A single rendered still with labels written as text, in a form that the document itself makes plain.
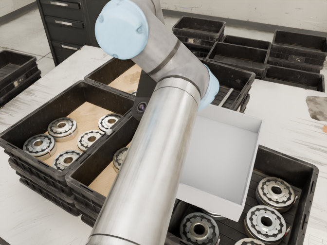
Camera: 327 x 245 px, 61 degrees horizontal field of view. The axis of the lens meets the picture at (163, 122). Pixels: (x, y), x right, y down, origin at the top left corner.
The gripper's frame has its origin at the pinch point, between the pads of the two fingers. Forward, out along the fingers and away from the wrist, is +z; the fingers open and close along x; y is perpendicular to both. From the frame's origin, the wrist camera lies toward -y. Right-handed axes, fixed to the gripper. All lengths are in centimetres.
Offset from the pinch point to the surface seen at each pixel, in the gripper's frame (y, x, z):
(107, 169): 3.1, 27.2, 19.5
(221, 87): 62, 1, 26
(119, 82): 51, 45, 15
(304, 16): 333, -47, 98
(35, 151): 0, 50, 11
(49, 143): 5, 49, 11
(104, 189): -4.2, 24.7, 20.1
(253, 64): 151, -4, 62
